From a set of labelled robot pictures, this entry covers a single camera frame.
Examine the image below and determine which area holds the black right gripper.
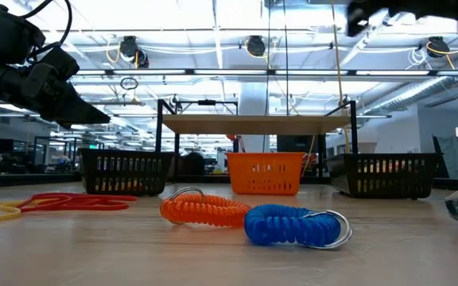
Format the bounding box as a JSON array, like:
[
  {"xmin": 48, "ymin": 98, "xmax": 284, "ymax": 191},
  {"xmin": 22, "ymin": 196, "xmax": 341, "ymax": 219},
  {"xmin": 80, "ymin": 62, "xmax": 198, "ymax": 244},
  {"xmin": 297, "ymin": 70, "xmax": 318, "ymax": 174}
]
[{"xmin": 347, "ymin": 0, "xmax": 458, "ymax": 37}]

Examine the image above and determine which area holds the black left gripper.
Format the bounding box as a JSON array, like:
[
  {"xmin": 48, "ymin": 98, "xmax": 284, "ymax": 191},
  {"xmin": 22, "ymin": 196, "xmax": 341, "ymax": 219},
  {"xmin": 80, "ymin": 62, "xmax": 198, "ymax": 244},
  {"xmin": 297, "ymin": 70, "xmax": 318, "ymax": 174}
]
[{"xmin": 0, "ymin": 47, "xmax": 111, "ymax": 129}]

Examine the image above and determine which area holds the black plastic mesh basket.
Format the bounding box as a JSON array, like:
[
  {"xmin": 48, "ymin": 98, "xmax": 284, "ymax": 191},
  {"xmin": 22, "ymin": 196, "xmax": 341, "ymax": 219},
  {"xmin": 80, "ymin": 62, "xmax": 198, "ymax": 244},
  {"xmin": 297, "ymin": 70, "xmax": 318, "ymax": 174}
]
[
  {"xmin": 327, "ymin": 153, "xmax": 444, "ymax": 199},
  {"xmin": 78, "ymin": 148, "xmax": 174, "ymax": 196}
]

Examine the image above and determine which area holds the red rubber band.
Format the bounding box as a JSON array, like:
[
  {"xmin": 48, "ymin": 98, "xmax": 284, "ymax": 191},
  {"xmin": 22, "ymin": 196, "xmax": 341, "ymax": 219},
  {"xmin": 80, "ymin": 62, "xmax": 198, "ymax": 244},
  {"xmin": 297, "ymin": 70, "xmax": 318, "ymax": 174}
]
[
  {"xmin": 33, "ymin": 192, "xmax": 138, "ymax": 203},
  {"xmin": 17, "ymin": 193, "xmax": 130, "ymax": 211}
]

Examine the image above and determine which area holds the orange coil wrist keychain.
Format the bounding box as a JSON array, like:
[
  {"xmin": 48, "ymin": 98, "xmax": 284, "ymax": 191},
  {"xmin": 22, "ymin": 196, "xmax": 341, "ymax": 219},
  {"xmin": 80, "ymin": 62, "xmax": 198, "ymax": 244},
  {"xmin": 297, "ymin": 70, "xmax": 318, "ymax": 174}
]
[{"xmin": 159, "ymin": 186, "xmax": 252, "ymax": 228}]

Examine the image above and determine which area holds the blue coil wrist keychain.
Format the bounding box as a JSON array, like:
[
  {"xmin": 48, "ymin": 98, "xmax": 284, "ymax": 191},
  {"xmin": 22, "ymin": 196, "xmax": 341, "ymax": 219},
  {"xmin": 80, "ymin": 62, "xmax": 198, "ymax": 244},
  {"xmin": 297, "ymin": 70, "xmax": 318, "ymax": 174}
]
[{"xmin": 243, "ymin": 203, "xmax": 353, "ymax": 250}]

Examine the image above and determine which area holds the wooden shelf riser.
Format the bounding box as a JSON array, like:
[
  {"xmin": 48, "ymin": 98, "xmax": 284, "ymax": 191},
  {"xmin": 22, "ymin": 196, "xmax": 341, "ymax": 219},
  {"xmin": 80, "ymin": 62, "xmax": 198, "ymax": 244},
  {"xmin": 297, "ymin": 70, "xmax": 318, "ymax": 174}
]
[{"xmin": 161, "ymin": 114, "xmax": 351, "ymax": 182}]

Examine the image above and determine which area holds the orange plastic mesh basket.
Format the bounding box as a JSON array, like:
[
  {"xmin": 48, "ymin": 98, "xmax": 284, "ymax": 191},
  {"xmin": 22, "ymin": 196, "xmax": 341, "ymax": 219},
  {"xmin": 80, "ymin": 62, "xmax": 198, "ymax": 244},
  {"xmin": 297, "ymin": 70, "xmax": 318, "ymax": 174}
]
[{"xmin": 225, "ymin": 152, "xmax": 306, "ymax": 196}]

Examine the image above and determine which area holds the yellow hanging cable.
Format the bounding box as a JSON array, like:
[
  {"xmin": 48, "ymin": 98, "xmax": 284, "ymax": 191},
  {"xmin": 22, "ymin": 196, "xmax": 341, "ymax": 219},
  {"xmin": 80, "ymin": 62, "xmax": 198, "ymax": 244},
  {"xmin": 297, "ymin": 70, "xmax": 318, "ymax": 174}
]
[{"xmin": 329, "ymin": 0, "xmax": 352, "ymax": 155}]

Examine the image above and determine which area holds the black ceiling cable reel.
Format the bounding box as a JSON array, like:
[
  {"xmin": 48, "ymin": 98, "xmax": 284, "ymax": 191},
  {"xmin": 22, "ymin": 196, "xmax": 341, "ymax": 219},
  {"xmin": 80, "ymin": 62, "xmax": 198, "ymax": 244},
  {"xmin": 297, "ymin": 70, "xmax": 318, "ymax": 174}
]
[
  {"xmin": 245, "ymin": 35, "xmax": 268, "ymax": 57},
  {"xmin": 118, "ymin": 35, "xmax": 150, "ymax": 69},
  {"xmin": 426, "ymin": 36, "xmax": 452, "ymax": 60}
]

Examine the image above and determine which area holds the black aluminium table frame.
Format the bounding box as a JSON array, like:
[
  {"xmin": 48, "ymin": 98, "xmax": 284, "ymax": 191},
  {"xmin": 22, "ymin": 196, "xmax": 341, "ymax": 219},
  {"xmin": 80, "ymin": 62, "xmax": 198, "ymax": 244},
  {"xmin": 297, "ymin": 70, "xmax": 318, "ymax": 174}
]
[{"xmin": 155, "ymin": 99, "xmax": 359, "ymax": 184}]

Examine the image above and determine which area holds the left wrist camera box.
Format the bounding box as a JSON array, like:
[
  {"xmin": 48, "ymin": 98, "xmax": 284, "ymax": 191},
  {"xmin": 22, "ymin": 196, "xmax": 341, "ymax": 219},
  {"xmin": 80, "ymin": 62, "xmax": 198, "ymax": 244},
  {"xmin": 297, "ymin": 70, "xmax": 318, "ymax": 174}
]
[{"xmin": 0, "ymin": 4, "xmax": 47, "ymax": 64}]

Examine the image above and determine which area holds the black hanging cable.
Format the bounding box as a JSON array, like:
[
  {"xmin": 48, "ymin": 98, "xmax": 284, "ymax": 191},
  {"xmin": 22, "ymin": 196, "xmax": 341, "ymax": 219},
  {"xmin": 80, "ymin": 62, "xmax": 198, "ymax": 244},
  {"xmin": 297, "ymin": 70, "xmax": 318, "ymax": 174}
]
[
  {"xmin": 266, "ymin": 0, "xmax": 274, "ymax": 117},
  {"xmin": 283, "ymin": 0, "xmax": 290, "ymax": 117}
]

